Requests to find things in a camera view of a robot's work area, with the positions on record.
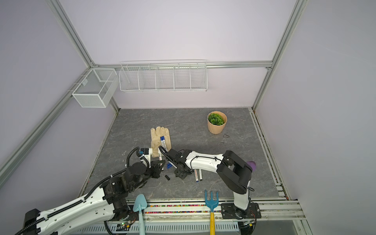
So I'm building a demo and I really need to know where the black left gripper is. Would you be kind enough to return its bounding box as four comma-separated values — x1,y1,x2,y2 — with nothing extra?
130,160,165,192

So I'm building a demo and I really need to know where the white whiteboard marker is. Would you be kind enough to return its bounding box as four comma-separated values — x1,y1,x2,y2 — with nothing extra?
158,150,163,161
199,169,203,181
161,136,168,151
160,136,167,150
194,169,199,182

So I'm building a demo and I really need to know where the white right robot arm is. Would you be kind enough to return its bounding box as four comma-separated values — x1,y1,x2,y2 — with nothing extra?
159,147,261,219

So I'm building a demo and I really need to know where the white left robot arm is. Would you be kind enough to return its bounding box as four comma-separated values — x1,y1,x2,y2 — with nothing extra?
17,160,165,235

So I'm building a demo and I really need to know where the teal garden trowel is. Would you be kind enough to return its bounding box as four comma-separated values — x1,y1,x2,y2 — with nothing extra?
133,194,147,235

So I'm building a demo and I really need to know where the cream work glove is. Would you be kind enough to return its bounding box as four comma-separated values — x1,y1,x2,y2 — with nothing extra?
150,126,171,158

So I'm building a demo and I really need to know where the terracotta pot with green plant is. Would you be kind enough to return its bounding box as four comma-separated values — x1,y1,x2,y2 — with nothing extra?
207,111,227,135

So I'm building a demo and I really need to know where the purple pink small shovel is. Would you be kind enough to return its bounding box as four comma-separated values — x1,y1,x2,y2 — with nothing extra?
246,161,257,172

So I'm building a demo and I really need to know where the small white mesh basket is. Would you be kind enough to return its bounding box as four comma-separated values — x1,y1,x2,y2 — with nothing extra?
72,69,119,108

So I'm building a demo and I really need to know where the aluminium front rail base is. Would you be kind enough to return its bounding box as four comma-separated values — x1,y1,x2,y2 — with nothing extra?
72,197,313,235

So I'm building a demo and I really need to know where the teal fork yellow handle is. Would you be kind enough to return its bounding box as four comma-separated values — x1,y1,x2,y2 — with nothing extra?
204,190,219,235

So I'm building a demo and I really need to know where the long white wire basket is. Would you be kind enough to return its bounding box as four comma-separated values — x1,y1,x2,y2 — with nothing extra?
119,60,208,92

